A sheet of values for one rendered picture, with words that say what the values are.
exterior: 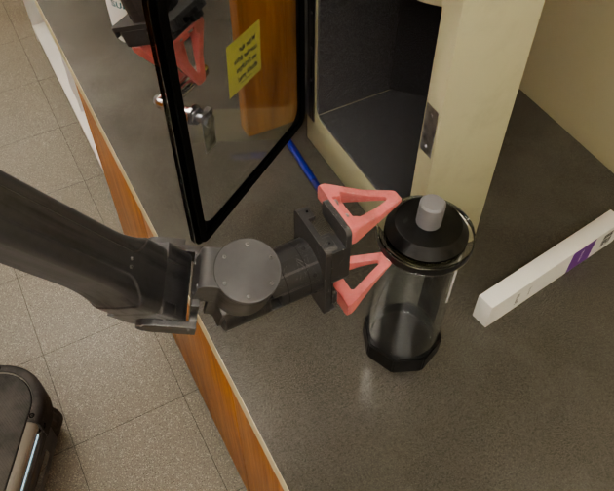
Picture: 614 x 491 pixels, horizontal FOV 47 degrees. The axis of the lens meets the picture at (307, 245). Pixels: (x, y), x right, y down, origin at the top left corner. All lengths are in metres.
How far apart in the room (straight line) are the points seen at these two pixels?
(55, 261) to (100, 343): 1.60
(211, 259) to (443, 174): 0.40
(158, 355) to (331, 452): 1.24
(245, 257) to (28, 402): 1.27
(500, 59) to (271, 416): 0.50
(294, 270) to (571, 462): 0.44
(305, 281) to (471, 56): 0.30
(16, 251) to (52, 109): 2.37
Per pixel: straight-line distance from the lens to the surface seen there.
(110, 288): 0.59
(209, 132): 0.87
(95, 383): 2.07
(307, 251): 0.68
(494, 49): 0.80
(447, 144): 0.86
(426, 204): 0.75
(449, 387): 0.94
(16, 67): 3.12
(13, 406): 1.82
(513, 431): 0.93
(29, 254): 0.51
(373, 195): 0.69
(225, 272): 0.59
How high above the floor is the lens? 1.76
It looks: 52 degrees down
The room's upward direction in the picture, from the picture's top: straight up
